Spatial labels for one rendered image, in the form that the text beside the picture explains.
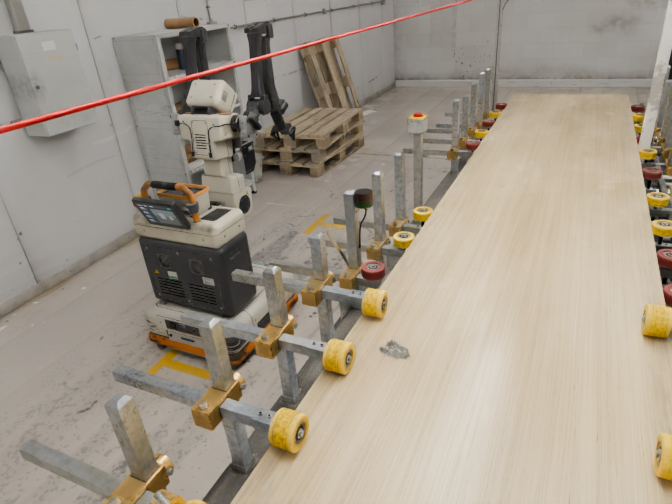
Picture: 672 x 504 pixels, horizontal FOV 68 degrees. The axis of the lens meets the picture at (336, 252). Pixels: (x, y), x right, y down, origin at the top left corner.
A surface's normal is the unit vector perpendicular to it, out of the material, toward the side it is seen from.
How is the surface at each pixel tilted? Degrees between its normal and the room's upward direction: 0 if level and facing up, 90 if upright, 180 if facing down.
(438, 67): 90
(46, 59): 90
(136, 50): 90
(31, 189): 90
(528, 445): 0
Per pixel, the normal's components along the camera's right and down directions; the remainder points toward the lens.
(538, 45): -0.42, 0.45
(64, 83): 0.90, 0.14
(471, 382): -0.07, -0.88
